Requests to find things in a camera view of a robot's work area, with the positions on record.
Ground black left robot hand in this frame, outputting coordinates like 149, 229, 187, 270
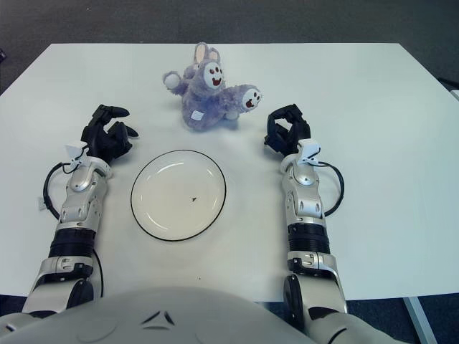
80, 104, 140, 161

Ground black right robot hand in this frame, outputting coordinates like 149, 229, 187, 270
264, 103, 312, 158

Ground purple plush rabbit doll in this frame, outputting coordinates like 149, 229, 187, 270
163, 42, 265, 133

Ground white plate with black rim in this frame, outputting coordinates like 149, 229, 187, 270
130, 149, 227, 243

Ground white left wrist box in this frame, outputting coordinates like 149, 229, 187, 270
65, 142, 90, 168

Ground light grey robot torso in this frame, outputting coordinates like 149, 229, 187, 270
0, 286, 323, 344

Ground white table leg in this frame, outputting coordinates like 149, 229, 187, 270
403, 296, 437, 344

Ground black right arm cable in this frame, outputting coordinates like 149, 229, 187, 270
315, 161, 346, 219

